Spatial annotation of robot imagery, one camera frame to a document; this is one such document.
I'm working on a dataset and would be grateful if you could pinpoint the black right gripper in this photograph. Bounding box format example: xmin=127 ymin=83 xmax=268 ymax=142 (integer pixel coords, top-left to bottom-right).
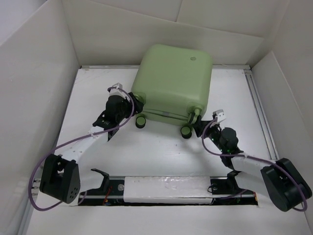
xmin=191 ymin=119 xmax=225 ymax=153

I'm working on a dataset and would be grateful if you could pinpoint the green hard-shell suitcase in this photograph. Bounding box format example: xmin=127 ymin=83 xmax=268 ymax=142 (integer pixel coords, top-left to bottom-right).
xmin=131 ymin=44 xmax=213 ymax=139

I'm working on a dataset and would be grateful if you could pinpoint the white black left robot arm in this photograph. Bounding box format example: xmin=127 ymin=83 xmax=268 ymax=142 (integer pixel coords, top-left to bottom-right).
xmin=39 ymin=87 xmax=144 ymax=204

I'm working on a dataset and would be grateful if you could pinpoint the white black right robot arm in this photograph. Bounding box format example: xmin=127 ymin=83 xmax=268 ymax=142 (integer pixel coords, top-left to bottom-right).
xmin=192 ymin=117 xmax=313 ymax=212

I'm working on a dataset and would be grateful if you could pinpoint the white foam block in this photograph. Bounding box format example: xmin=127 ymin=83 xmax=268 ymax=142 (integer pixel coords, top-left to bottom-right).
xmin=123 ymin=176 xmax=213 ymax=204

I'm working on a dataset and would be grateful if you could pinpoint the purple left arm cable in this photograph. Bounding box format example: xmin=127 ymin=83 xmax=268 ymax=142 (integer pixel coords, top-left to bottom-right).
xmin=28 ymin=88 xmax=136 ymax=211

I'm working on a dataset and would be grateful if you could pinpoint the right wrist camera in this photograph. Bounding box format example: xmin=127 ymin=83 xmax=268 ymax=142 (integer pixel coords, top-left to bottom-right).
xmin=212 ymin=109 xmax=226 ymax=124

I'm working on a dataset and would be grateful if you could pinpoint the aluminium side rail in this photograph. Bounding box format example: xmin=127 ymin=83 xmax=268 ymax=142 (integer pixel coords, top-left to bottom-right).
xmin=244 ymin=70 xmax=279 ymax=160

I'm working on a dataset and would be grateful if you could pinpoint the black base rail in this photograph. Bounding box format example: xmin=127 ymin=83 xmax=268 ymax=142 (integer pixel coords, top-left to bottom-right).
xmin=78 ymin=176 xmax=258 ymax=206

